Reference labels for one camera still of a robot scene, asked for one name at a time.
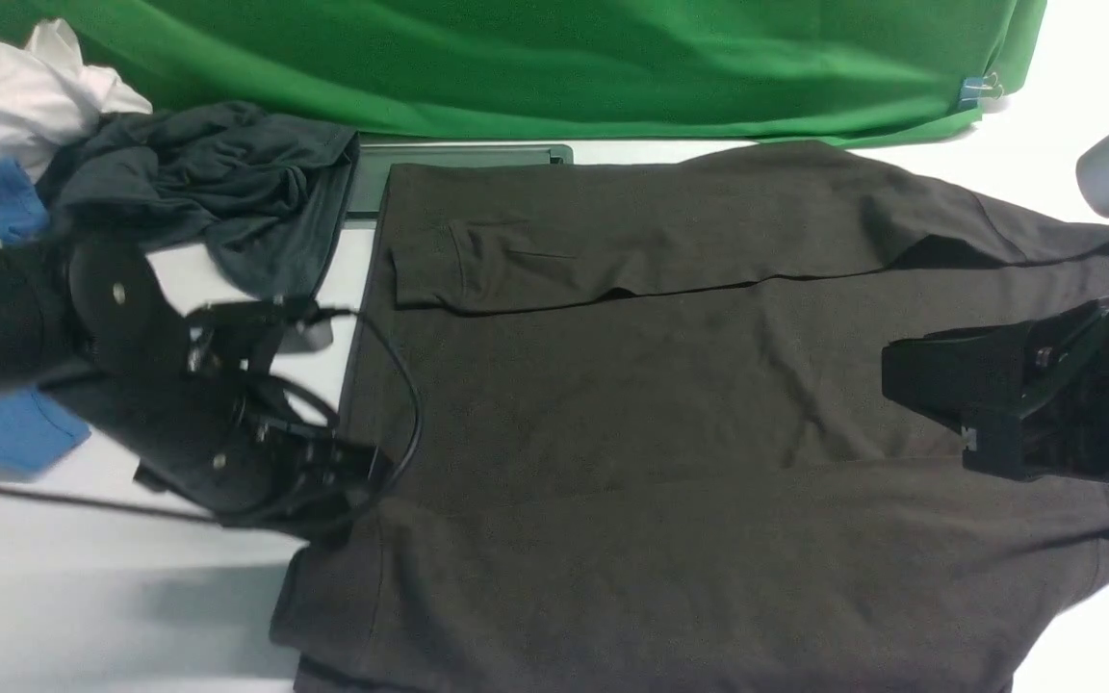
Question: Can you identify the dark teal crumpled shirt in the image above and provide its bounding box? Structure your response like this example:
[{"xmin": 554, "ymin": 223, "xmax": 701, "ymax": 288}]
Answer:
[{"xmin": 37, "ymin": 101, "xmax": 360, "ymax": 299}]

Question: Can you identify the blue binder clip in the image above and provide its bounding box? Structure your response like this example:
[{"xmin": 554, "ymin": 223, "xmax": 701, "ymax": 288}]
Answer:
[{"xmin": 958, "ymin": 71, "xmax": 1005, "ymax": 111}]

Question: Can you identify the table cable grommet plate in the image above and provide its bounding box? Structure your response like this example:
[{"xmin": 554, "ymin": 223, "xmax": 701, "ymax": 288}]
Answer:
[{"xmin": 345, "ymin": 143, "xmax": 574, "ymax": 220}]

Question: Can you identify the white cloth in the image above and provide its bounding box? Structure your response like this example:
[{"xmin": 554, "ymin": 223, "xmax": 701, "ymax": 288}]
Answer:
[{"xmin": 0, "ymin": 18, "xmax": 151, "ymax": 181}]

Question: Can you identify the green backdrop cloth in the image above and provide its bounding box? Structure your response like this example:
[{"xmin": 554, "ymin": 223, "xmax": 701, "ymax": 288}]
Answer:
[{"xmin": 0, "ymin": 1, "xmax": 1046, "ymax": 146}]

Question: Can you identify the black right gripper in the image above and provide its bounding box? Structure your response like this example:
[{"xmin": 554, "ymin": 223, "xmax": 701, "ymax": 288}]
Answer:
[{"xmin": 882, "ymin": 296, "xmax": 1109, "ymax": 485}]

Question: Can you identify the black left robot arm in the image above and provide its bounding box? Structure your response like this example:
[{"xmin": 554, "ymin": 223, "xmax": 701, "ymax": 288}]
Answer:
[{"xmin": 0, "ymin": 240, "xmax": 424, "ymax": 541}]

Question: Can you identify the dark gray long-sleeved shirt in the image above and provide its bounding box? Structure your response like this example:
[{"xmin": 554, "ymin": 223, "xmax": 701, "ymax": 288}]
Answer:
[{"xmin": 271, "ymin": 143, "xmax": 1109, "ymax": 692}]

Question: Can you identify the black left camera cable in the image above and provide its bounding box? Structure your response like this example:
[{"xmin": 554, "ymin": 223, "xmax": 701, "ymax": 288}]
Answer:
[{"xmin": 0, "ymin": 306, "xmax": 424, "ymax": 526}]

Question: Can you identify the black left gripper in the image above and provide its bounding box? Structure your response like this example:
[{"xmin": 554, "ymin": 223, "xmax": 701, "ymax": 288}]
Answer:
[{"xmin": 44, "ymin": 298, "xmax": 391, "ymax": 540}]

